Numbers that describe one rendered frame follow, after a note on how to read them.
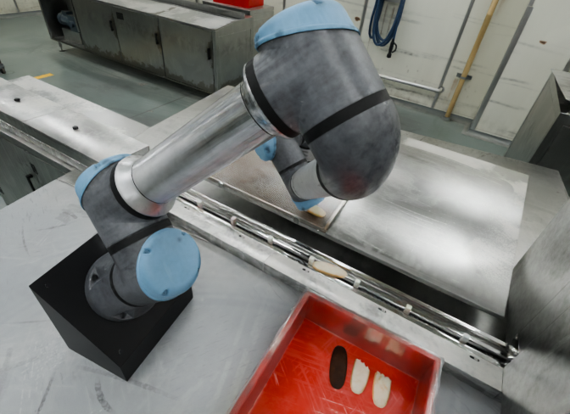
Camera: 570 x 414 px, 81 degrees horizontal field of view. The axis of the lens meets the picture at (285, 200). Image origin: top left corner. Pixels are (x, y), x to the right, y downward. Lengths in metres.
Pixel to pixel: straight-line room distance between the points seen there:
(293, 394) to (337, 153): 0.57
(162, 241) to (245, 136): 0.25
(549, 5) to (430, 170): 2.90
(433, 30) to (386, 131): 4.03
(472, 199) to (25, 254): 1.36
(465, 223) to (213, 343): 0.81
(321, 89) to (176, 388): 0.67
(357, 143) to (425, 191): 0.85
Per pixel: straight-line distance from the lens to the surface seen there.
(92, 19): 5.08
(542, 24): 4.05
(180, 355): 0.86
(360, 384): 0.84
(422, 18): 4.42
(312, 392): 0.82
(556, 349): 0.79
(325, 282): 0.92
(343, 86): 0.39
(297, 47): 0.40
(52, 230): 1.23
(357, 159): 0.39
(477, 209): 1.23
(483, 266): 1.09
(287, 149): 0.78
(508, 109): 4.21
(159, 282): 0.59
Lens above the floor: 1.58
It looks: 39 degrees down
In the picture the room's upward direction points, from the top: 6 degrees clockwise
